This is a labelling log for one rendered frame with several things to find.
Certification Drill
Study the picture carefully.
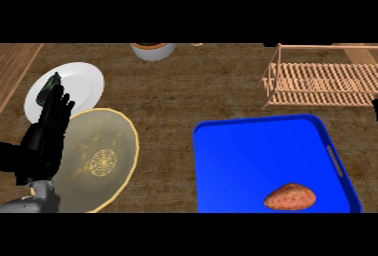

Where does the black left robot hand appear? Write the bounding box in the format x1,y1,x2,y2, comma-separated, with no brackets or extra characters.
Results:
0,84,77,186

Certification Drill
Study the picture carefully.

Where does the pale wooden tiered shelf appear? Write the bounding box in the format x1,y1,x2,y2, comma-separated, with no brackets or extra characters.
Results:
259,43,378,110

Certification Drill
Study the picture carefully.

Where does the blue tray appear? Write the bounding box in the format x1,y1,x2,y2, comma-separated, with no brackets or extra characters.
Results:
192,114,365,214

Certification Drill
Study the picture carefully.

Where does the grey plate with yellow rim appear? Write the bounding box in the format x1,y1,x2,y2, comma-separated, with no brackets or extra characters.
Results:
28,107,140,214

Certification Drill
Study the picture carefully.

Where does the dark green vegetable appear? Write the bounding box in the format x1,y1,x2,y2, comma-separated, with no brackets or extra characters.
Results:
36,71,64,105

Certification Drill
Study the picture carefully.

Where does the white plate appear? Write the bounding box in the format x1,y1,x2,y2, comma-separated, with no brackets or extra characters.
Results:
24,61,106,124

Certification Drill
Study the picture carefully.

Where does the white pot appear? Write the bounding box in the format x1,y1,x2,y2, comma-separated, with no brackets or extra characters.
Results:
130,43,177,62

